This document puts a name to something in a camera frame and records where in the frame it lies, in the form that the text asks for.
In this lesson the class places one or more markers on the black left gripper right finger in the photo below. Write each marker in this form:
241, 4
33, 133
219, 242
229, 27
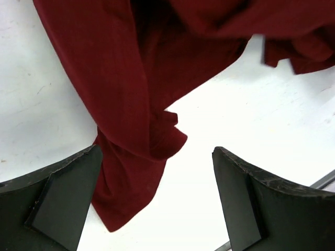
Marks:
266, 212

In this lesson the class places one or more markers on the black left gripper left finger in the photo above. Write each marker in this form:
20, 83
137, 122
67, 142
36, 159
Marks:
46, 209

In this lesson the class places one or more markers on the dark red t shirt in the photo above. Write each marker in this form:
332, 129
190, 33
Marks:
130, 60

